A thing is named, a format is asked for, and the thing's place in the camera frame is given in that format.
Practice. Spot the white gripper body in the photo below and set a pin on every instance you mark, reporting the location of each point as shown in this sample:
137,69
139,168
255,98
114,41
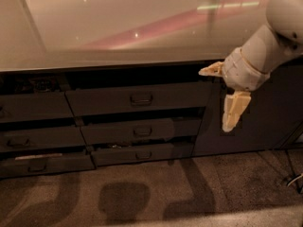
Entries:
240,70

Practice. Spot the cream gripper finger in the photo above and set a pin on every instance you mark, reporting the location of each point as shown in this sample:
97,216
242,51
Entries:
234,106
213,70

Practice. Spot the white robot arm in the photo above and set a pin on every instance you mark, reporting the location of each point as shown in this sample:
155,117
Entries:
279,40

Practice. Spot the dark drawer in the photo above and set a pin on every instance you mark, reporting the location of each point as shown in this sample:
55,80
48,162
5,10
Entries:
139,98
155,152
49,165
60,137
28,107
152,129

